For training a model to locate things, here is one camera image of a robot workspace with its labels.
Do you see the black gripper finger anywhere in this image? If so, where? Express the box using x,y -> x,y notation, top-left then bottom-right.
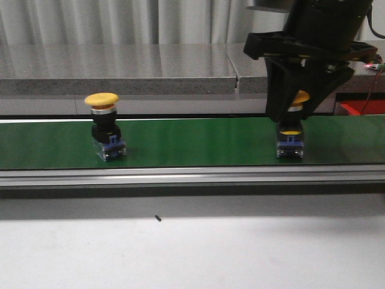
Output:
265,57 -> 303,122
300,63 -> 354,120

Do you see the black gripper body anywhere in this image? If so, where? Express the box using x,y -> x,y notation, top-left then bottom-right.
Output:
243,31 -> 378,64

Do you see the yellow mushroom push button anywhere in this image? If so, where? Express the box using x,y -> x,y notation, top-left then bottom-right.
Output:
276,90 -> 310,158
84,92 -> 126,161

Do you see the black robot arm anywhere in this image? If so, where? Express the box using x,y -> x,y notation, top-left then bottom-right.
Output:
244,1 -> 377,122

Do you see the red plastic tray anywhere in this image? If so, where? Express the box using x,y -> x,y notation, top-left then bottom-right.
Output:
340,100 -> 384,116

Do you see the small green circuit board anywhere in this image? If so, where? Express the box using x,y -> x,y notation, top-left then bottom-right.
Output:
365,54 -> 384,71

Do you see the green conveyor belt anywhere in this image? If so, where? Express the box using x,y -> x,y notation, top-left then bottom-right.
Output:
1,115 -> 384,170

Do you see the grey stone counter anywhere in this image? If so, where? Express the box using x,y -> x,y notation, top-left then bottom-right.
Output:
0,40 -> 385,117

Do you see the white curtain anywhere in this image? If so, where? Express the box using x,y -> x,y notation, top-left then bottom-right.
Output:
0,0 -> 385,46

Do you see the red black wire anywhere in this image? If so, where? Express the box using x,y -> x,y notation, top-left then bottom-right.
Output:
360,67 -> 384,116

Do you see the aluminium conveyor frame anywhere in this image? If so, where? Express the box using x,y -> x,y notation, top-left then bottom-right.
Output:
1,164 -> 384,199

